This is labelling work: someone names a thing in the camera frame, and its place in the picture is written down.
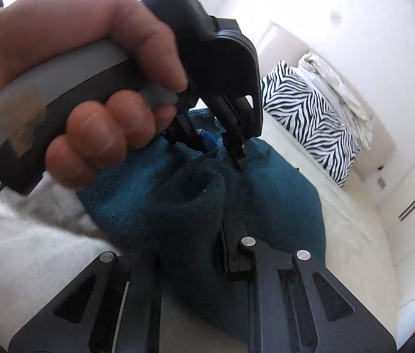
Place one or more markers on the zebra print pillow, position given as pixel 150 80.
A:
pixel 303 117

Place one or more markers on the bed with beige sheet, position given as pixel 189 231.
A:
pixel 27 246

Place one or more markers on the folded white duvet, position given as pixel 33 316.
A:
pixel 339 88

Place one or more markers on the small wall socket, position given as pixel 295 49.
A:
pixel 381 182

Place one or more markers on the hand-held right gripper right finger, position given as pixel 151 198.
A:
pixel 231 257

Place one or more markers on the person's left hand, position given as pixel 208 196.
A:
pixel 64 22

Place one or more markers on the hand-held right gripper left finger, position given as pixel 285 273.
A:
pixel 143 301

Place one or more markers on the dark teal sweater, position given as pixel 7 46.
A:
pixel 273 198

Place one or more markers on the white wardrobe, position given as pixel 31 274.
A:
pixel 413 250

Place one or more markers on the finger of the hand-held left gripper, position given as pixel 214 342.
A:
pixel 235 143
pixel 207 141

